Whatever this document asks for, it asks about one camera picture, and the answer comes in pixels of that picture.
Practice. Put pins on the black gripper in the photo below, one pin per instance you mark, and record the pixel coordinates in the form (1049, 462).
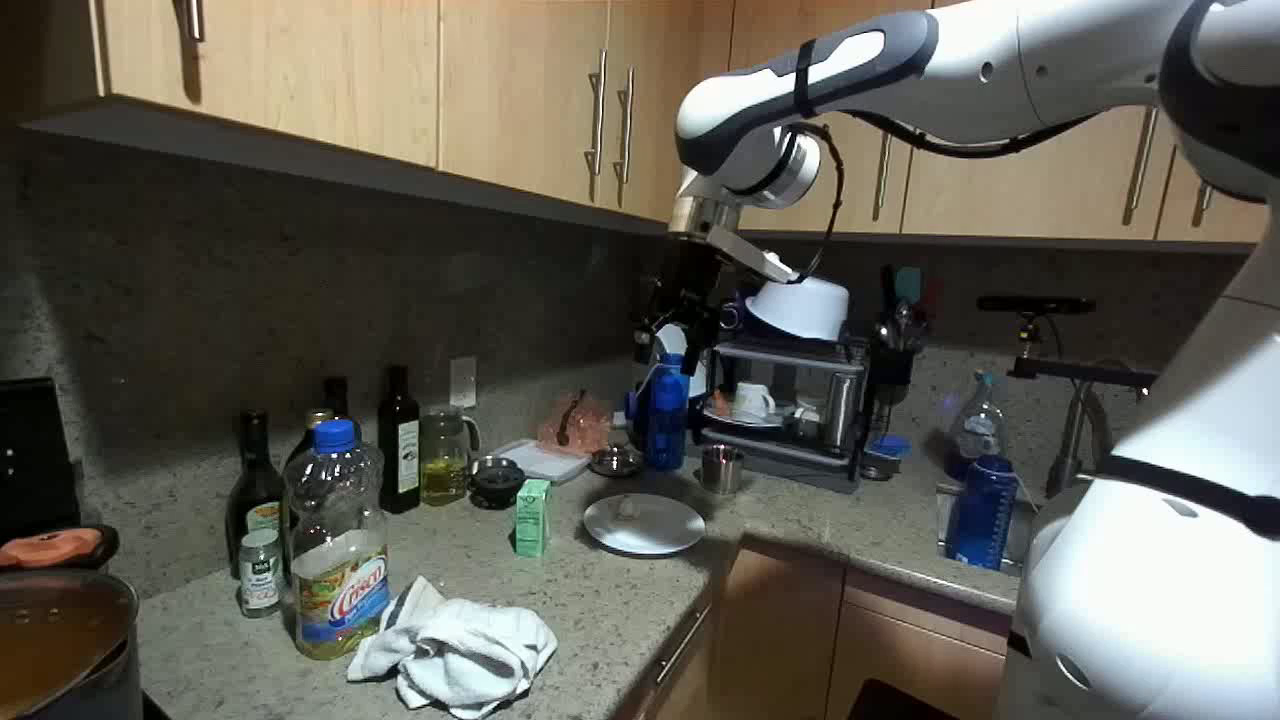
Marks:
(702, 285)

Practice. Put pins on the clear oil bottle blue cap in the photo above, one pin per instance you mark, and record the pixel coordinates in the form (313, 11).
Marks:
(334, 563)

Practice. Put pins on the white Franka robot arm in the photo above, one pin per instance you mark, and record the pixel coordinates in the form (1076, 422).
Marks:
(1013, 60)

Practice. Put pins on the white round plate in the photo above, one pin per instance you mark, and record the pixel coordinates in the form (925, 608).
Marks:
(644, 526)

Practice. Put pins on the glass oil cruet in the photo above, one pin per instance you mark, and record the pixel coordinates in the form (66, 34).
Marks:
(445, 465)

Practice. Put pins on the dark cooking pot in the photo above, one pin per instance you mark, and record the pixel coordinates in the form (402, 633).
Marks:
(63, 647)

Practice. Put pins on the white jug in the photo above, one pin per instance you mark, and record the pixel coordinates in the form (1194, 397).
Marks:
(671, 343)

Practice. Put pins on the white bowl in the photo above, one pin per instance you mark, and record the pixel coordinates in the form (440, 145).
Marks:
(796, 311)

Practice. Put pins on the white mug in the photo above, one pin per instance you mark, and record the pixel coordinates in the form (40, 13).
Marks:
(755, 406)

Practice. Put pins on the blue water bottle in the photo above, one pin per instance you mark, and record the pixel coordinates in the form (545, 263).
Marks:
(660, 422)

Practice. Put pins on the black dish rack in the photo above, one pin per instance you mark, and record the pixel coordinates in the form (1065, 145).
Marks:
(843, 402)

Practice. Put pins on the steel cup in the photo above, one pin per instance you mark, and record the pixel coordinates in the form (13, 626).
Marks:
(723, 465)

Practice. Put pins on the pink plastic bag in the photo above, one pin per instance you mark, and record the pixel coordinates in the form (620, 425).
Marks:
(575, 425)

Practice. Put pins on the small steel bowl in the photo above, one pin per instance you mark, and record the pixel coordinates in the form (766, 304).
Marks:
(613, 462)

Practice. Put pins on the black utensil holder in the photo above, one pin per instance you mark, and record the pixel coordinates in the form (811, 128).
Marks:
(891, 367)

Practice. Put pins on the blue-rim small cup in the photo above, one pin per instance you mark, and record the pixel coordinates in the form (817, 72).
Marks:
(886, 454)

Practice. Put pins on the black round lid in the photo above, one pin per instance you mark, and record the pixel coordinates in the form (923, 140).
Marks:
(497, 486)

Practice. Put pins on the clear soap bottle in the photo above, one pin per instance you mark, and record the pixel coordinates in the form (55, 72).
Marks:
(980, 425)

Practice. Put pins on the dark bottle white label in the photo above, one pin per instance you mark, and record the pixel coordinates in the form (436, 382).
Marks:
(399, 454)

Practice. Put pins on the wooden lower cabinets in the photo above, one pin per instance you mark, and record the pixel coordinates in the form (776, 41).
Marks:
(800, 626)

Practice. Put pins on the wooden cabinets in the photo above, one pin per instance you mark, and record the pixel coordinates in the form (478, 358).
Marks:
(800, 626)
(334, 66)

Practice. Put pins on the blue dish soap bottle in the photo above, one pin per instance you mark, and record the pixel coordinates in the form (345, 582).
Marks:
(980, 512)

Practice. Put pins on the slim dark glass bottle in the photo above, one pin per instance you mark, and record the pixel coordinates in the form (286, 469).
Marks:
(334, 397)

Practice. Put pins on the wooden upper cabinets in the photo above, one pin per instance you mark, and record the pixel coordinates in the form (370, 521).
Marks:
(334, 66)

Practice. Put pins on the white dish towel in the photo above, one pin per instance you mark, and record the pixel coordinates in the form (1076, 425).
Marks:
(455, 652)

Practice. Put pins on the dark bottle yellow label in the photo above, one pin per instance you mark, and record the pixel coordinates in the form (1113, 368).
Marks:
(252, 493)

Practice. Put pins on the small white-label jar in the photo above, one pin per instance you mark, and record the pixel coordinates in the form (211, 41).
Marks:
(262, 572)

